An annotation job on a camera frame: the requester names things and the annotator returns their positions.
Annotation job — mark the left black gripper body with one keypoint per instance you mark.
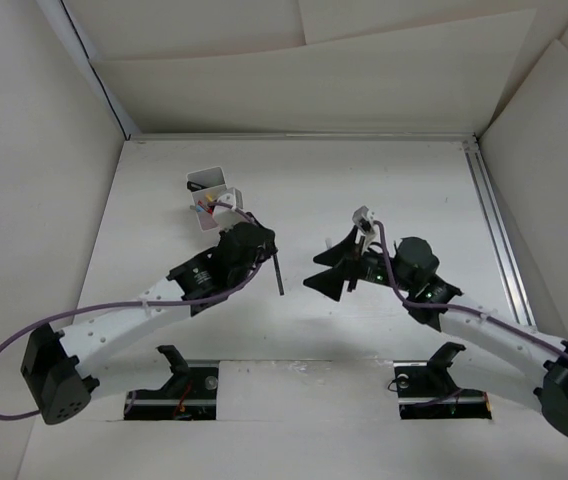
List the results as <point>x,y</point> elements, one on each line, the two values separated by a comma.
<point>265,253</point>

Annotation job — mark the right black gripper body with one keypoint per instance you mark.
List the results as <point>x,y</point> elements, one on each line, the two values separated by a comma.
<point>371,267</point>

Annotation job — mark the black green highlighter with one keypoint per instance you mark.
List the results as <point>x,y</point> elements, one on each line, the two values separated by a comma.
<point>194,186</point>

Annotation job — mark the black blue pen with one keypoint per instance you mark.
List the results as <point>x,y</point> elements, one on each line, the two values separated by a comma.
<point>278,275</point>

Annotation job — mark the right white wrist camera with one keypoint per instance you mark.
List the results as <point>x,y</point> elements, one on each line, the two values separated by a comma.
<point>364,220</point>

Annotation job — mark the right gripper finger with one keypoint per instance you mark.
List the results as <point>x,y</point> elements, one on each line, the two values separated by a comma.
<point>330,283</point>
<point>348,249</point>

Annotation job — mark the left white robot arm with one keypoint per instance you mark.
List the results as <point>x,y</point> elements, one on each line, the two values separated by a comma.
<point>66,369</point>

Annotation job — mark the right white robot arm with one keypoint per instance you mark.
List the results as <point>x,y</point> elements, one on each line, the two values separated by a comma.
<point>485,353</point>

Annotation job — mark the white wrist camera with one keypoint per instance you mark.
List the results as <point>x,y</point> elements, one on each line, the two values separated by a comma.
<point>364,220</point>
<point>227,202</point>

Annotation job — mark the aluminium rail right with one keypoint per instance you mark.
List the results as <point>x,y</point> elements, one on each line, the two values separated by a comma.
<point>507,264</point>

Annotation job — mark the white three-compartment organizer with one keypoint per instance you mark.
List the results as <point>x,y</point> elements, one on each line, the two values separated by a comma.
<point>207,187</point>

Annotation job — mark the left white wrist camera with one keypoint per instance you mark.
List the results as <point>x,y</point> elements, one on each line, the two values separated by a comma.
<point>227,202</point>

